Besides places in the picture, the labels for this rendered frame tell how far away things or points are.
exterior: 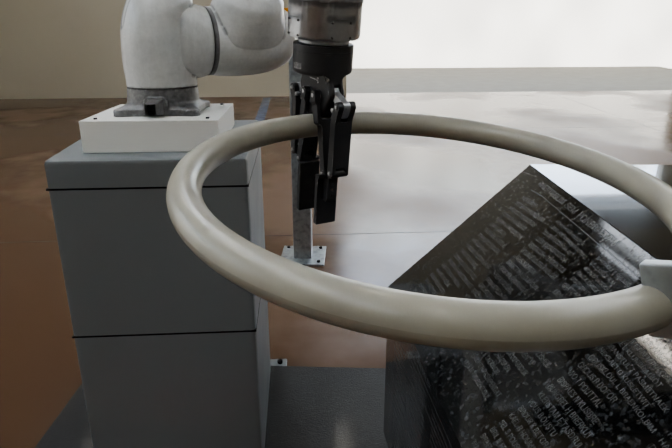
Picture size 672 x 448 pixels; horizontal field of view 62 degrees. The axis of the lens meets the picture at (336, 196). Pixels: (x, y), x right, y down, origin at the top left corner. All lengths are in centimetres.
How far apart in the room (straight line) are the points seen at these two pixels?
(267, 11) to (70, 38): 644
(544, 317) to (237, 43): 106
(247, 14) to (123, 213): 50
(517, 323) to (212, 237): 21
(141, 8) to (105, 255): 52
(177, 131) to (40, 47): 664
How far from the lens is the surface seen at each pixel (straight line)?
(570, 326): 36
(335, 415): 166
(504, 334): 34
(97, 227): 125
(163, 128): 121
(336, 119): 67
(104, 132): 124
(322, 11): 67
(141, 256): 125
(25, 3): 782
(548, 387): 67
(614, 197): 90
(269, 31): 132
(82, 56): 763
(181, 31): 127
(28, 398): 196
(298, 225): 248
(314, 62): 68
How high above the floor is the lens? 109
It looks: 19 degrees down
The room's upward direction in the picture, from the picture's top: straight up
